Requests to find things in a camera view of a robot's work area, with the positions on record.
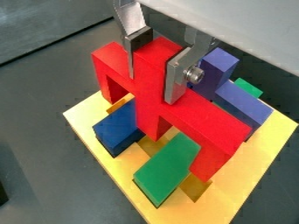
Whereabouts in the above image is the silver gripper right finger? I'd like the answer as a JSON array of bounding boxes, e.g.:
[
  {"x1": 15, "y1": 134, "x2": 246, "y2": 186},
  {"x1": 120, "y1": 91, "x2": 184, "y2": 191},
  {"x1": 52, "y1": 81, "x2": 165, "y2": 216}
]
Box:
[{"x1": 163, "y1": 26, "x2": 220, "y2": 104}]

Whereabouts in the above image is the green block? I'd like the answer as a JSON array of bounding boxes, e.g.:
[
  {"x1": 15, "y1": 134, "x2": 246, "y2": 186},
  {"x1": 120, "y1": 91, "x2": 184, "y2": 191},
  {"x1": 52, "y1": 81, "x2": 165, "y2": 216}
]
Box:
[{"x1": 133, "y1": 133, "x2": 200, "y2": 207}]

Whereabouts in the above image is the purple cross-shaped block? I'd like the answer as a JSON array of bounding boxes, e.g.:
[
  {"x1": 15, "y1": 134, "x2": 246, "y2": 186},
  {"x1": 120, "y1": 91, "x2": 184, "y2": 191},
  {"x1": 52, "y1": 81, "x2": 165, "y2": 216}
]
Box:
[{"x1": 188, "y1": 47, "x2": 274, "y2": 138}]

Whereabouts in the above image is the red cross-shaped block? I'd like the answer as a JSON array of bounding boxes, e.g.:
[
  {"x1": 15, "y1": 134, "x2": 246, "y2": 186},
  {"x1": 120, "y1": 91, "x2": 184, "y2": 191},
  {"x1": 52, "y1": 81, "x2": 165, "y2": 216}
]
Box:
[{"x1": 91, "y1": 38, "x2": 251, "y2": 181}]

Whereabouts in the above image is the yellow puzzle board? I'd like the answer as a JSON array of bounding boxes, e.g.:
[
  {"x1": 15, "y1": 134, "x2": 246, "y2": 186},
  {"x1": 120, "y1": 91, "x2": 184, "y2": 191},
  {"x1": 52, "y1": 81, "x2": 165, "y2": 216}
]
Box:
[{"x1": 63, "y1": 93, "x2": 298, "y2": 224}]

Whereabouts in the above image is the blue block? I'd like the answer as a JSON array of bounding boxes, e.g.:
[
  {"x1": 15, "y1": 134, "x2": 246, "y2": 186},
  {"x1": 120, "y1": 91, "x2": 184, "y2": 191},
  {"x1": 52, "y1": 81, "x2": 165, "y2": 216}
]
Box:
[{"x1": 92, "y1": 100, "x2": 145, "y2": 158}]

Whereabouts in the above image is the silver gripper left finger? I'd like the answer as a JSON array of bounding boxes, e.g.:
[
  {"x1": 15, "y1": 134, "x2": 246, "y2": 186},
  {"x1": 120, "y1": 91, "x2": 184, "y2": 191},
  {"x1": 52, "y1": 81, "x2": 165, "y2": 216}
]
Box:
[{"x1": 112, "y1": 0, "x2": 153, "y2": 79}]

